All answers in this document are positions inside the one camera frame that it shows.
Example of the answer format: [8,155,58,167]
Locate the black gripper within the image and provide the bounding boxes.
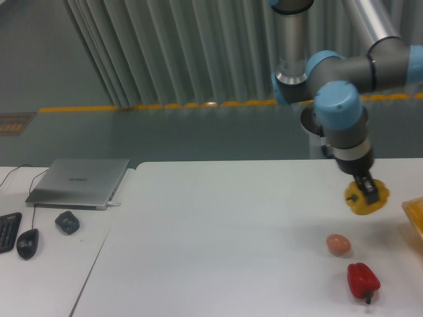
[335,149,380,204]

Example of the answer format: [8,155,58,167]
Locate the yellow bell pepper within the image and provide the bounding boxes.
[344,179,390,215]

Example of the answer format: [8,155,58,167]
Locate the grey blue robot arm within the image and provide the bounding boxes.
[268,1,422,205]

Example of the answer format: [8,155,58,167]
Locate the yellow plastic basket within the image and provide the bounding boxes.
[401,197,423,238]

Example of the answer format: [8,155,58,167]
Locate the red bell pepper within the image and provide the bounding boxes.
[347,262,381,304]

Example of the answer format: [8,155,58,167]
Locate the brown egg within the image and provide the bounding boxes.
[326,234,351,255]

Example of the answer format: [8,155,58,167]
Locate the grey pleated curtain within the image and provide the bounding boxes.
[67,1,422,109]

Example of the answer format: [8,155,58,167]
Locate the silver closed laptop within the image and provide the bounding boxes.
[25,158,130,210]

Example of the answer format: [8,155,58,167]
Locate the small black controller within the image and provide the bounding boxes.
[55,211,80,235]

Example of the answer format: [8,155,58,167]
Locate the black computer mouse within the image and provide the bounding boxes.
[17,229,40,260]

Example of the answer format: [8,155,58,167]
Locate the black keyboard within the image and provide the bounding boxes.
[0,212,22,254]

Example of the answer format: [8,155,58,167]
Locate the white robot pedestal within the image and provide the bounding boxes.
[300,102,334,159]

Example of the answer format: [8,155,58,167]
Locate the black mouse cable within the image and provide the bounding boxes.
[28,170,50,230]

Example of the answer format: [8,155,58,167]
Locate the black thin cable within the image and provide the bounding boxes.
[0,164,50,188]

